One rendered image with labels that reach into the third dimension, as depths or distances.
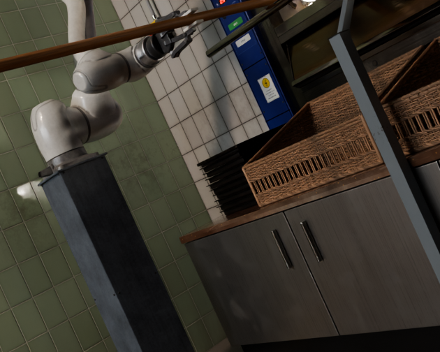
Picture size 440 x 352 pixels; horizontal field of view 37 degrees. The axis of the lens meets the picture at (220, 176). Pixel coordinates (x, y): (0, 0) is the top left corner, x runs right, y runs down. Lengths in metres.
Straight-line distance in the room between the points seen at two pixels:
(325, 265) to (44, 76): 1.62
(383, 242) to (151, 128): 1.65
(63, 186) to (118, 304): 0.48
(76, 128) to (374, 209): 1.21
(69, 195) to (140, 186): 0.75
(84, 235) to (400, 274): 1.16
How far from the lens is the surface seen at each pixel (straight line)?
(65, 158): 2.54
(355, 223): 2.00
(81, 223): 2.48
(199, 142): 3.21
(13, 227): 2.87
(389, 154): 1.77
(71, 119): 2.59
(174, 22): 1.95
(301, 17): 2.61
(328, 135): 2.01
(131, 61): 2.17
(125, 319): 2.51
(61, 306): 2.90
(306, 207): 2.09
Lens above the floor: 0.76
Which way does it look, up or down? 1 degrees down
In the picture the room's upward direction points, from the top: 25 degrees counter-clockwise
